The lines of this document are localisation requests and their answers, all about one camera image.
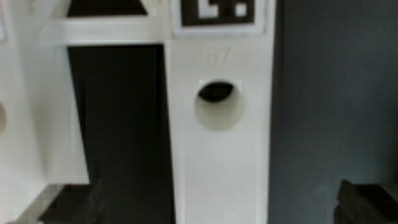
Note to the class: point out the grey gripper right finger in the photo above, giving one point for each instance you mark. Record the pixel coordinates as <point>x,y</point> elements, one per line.
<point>366,204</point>

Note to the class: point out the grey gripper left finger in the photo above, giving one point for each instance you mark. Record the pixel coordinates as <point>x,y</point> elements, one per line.
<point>67,205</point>

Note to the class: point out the white chair back part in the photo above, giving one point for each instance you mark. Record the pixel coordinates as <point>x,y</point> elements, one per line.
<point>218,63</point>

